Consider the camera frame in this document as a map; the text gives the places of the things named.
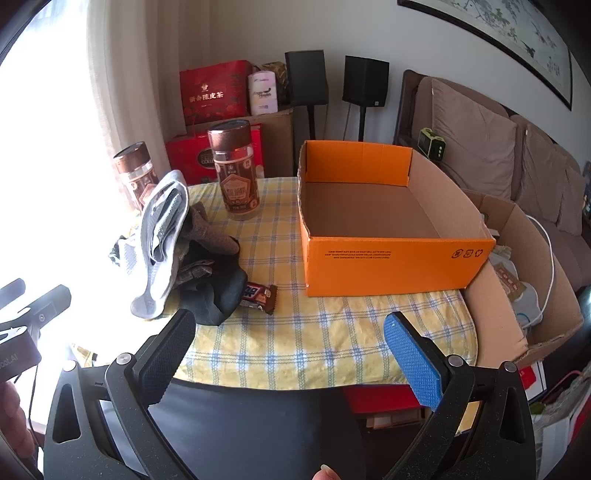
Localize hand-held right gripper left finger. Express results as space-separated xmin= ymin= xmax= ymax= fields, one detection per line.
xmin=44 ymin=308 xmax=197 ymax=480

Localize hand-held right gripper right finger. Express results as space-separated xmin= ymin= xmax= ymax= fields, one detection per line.
xmin=383 ymin=311 xmax=539 ymax=480

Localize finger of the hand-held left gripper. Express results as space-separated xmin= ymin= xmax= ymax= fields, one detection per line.
xmin=0 ymin=278 xmax=26 ymax=313
xmin=0 ymin=285 xmax=72 ymax=334

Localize black soft case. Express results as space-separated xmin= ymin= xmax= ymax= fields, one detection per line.
xmin=178 ymin=240 xmax=247 ymax=326

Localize white patterned cloth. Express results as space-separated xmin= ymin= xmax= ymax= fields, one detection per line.
xmin=108 ymin=235 xmax=136 ymax=274

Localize orange cardboard box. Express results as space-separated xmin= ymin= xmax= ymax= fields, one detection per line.
xmin=297 ymin=140 xmax=497 ymax=297

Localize brown chocolate bar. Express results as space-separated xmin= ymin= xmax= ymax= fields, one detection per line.
xmin=240 ymin=282 xmax=279 ymax=315

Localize brown sock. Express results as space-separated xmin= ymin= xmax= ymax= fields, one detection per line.
xmin=187 ymin=203 xmax=241 ymax=256

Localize brown-lidded clear jar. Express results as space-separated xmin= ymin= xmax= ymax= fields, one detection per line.
xmin=114 ymin=141 xmax=160 ymax=213
xmin=207 ymin=120 xmax=260 ymax=221

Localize person's left hand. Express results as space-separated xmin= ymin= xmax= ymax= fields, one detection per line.
xmin=0 ymin=382 xmax=38 ymax=467

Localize red box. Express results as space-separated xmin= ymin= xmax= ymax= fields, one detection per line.
xmin=344 ymin=385 xmax=422 ymax=418

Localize white red carton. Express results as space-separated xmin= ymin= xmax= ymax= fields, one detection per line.
xmin=519 ymin=360 xmax=548 ymax=402

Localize yellow checked tablecloth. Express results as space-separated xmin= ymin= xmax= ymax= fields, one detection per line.
xmin=69 ymin=175 xmax=478 ymax=388

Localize pale blue pad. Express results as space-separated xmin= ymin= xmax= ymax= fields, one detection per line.
xmin=505 ymin=281 xmax=542 ymax=329

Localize brown green packet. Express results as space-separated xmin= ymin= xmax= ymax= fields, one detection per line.
xmin=489 ymin=258 xmax=527 ymax=301

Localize open brown cardboard box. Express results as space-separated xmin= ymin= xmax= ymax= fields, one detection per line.
xmin=462 ymin=191 xmax=585 ymax=370

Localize white plastic bag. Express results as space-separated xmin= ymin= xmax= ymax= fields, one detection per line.
xmin=531 ymin=397 xmax=591 ymax=480

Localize dark wood sofa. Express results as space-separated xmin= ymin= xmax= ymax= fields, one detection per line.
xmin=392 ymin=69 xmax=591 ymax=296

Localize red chocolate gift bag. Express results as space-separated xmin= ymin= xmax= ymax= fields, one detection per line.
xmin=165 ymin=124 xmax=266 ymax=185

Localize green black portable device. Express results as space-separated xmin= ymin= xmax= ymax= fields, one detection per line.
xmin=418 ymin=128 xmax=448 ymax=161

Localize large brown sofa cushion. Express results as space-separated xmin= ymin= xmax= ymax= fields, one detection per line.
xmin=431 ymin=78 xmax=518 ymax=199

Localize white curtain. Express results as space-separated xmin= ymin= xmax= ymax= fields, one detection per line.
xmin=85 ymin=0 xmax=195 ymax=185

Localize brown cardboard carton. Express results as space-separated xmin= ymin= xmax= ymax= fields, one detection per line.
xmin=187 ymin=106 xmax=296 ymax=178

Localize red tea gift bag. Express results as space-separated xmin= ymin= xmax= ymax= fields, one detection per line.
xmin=179 ymin=60 xmax=254 ymax=126

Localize white tissue pack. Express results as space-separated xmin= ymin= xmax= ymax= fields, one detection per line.
xmin=248 ymin=70 xmax=279 ymax=116

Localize black speaker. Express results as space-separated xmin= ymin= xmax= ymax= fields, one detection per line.
xmin=342 ymin=55 xmax=390 ymax=108
xmin=285 ymin=50 xmax=329 ymax=107

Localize gold wrapped package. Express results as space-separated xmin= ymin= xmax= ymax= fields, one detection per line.
xmin=261 ymin=61 xmax=291 ymax=109

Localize framed ink painting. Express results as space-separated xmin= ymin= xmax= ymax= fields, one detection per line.
xmin=397 ymin=0 xmax=573 ymax=112

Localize white cable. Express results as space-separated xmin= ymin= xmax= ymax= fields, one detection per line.
xmin=522 ymin=215 xmax=555 ymax=329

